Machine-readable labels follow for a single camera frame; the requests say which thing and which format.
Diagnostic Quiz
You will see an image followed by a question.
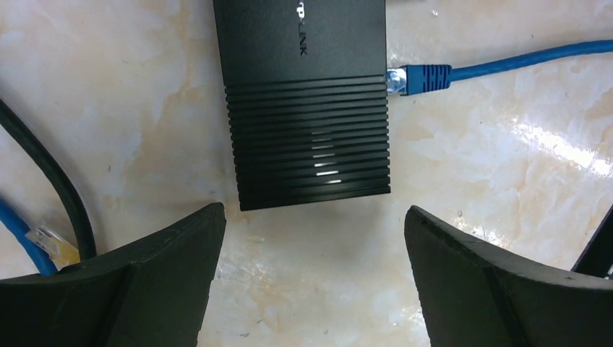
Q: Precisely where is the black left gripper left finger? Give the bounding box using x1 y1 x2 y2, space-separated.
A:
1 202 226 346

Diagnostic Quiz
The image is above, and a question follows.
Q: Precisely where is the black cable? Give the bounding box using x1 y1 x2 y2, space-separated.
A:
0 98 98 262

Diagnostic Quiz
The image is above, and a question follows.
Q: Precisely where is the black power adapter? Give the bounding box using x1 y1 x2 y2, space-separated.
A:
571 207 612 280

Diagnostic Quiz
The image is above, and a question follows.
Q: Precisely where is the yellow ethernet cable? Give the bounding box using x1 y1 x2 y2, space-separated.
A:
26 225 81 269

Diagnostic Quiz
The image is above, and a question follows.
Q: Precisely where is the black network switch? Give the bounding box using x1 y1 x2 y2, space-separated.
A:
213 0 390 211

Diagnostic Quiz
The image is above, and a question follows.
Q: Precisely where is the blue ethernet cable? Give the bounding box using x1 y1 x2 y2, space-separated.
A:
0 198 59 278
385 39 613 97

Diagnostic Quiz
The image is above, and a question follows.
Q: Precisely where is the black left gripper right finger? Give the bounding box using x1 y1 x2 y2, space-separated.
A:
404 206 612 346

